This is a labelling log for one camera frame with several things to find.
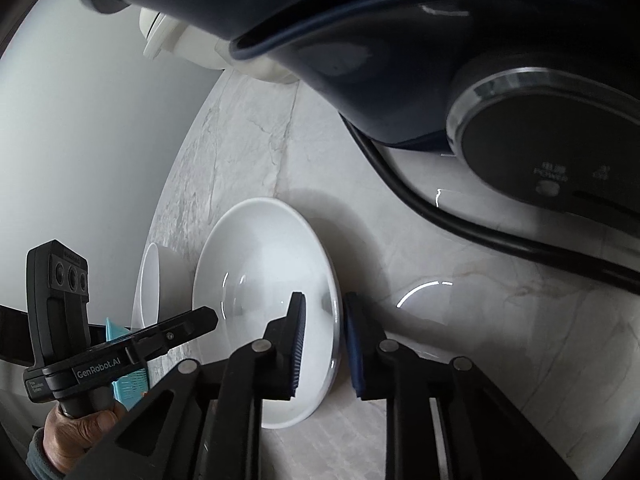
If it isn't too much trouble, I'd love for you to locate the white and purple rice cooker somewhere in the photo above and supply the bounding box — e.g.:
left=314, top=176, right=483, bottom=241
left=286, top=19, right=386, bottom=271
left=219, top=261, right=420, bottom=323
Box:
left=138, top=7, right=298, bottom=83

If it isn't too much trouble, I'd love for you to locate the small white deep plate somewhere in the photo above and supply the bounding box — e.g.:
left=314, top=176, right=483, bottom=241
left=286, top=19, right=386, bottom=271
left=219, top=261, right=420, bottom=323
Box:
left=192, top=197, right=343, bottom=430

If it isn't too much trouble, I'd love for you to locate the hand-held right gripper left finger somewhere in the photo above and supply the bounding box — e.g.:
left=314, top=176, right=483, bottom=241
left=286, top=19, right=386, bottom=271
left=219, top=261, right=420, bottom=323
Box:
left=70, top=291, right=307, bottom=480

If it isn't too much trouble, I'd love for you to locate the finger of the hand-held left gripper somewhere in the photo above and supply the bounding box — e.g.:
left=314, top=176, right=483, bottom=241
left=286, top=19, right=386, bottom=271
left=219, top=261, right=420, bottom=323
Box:
left=132, top=306, right=219, bottom=361

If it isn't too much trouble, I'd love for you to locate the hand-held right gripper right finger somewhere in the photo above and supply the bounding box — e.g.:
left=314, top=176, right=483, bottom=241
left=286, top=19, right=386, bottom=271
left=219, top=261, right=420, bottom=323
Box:
left=342, top=291, right=581, bottom=480

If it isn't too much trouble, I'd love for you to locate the white bowl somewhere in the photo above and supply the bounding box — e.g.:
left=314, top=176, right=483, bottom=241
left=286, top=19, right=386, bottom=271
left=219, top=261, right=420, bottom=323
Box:
left=131, top=242, right=196, bottom=333

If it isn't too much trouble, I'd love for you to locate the black power cable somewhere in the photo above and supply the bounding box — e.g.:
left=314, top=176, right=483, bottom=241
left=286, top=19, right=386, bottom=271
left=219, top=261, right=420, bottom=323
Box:
left=342, top=115, right=640, bottom=296

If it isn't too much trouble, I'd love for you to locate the person's left hand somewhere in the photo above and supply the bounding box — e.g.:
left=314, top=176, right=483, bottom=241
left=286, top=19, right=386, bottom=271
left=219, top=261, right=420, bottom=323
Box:
left=42, top=400, right=128, bottom=476

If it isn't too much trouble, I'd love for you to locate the navy blue electric cooker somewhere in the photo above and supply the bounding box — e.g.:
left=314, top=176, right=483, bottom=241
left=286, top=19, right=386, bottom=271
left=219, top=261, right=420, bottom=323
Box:
left=75, top=0, right=640, bottom=221

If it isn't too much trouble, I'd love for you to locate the person's left forearm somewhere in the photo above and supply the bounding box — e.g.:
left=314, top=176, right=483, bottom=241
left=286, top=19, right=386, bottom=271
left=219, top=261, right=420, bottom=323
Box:
left=27, top=427, right=66, bottom=480

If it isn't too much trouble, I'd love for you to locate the teal plastic colander basket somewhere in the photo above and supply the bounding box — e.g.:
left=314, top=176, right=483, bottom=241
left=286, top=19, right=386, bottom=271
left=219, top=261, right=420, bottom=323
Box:
left=105, top=316, right=151, bottom=403

